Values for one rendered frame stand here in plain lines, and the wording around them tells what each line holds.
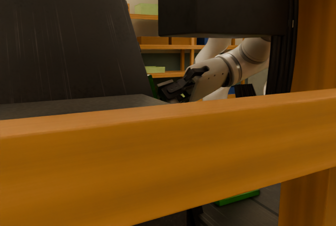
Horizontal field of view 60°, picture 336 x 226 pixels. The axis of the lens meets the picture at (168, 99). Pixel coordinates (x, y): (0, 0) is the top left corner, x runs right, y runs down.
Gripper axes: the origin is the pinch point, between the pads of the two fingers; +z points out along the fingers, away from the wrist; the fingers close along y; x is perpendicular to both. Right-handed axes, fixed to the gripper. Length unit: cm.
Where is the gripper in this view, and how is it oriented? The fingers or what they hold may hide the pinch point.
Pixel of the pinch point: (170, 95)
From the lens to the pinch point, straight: 67.6
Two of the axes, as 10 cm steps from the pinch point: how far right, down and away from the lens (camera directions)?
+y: 1.4, -5.6, -8.2
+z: -8.3, 3.9, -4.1
